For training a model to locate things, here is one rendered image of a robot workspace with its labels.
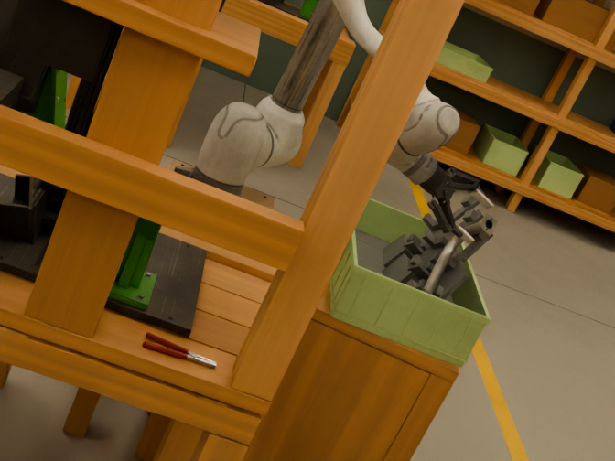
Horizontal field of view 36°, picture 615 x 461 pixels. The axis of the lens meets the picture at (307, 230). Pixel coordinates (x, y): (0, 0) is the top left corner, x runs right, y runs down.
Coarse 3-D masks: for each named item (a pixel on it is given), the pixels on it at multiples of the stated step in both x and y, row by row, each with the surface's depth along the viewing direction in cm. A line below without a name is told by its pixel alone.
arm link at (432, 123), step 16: (336, 0) 255; (352, 0) 253; (352, 16) 253; (352, 32) 254; (368, 32) 251; (368, 48) 250; (432, 96) 240; (416, 112) 238; (432, 112) 234; (448, 112) 234; (416, 128) 238; (432, 128) 234; (448, 128) 234; (416, 144) 240; (432, 144) 238
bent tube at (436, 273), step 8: (488, 216) 262; (472, 224) 267; (480, 224) 261; (488, 224) 264; (472, 232) 267; (488, 232) 261; (456, 240) 270; (448, 248) 270; (456, 248) 271; (440, 256) 269; (448, 256) 269; (440, 264) 267; (432, 272) 266; (440, 272) 266; (432, 280) 264; (424, 288) 263; (432, 288) 263
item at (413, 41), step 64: (192, 0) 162; (448, 0) 162; (128, 64) 166; (192, 64) 166; (384, 64) 166; (128, 128) 170; (384, 128) 171; (320, 192) 176; (64, 256) 180; (320, 256) 181; (64, 320) 185; (256, 320) 192; (256, 384) 192
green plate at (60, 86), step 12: (48, 72) 202; (60, 72) 206; (48, 84) 204; (60, 84) 207; (48, 96) 205; (60, 96) 209; (48, 108) 206; (60, 108) 211; (48, 120) 207; (60, 120) 212
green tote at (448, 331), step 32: (384, 224) 316; (416, 224) 315; (352, 256) 262; (352, 288) 258; (384, 288) 258; (352, 320) 262; (384, 320) 262; (416, 320) 262; (448, 320) 262; (480, 320) 261; (448, 352) 265
